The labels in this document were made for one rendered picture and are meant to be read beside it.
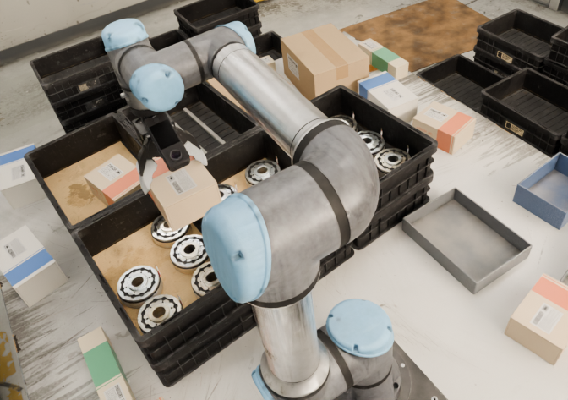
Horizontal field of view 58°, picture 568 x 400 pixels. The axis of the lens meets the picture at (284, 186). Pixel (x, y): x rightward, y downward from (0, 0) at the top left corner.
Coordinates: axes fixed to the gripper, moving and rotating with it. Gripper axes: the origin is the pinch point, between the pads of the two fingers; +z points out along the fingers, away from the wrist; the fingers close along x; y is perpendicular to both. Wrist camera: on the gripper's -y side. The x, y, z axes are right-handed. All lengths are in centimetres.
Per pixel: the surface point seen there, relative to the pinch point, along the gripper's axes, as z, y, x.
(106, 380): 34.4, -11.9, 32.7
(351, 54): 24, 49, -83
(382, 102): 31, 27, -79
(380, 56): 34, 54, -101
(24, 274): 31, 28, 42
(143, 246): 27.3, 13.6, 11.8
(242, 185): 27.3, 17.4, -20.2
